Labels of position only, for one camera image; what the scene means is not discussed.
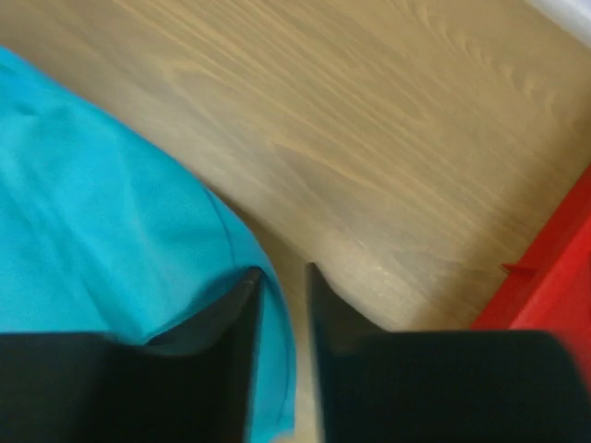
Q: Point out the red plastic bin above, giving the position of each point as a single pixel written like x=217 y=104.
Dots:
x=549 y=286

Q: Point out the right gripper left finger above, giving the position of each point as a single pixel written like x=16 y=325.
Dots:
x=189 y=384

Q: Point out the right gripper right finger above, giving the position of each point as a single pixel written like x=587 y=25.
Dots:
x=376 y=385

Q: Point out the teal blue t shirt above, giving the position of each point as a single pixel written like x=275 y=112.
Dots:
x=102 y=231

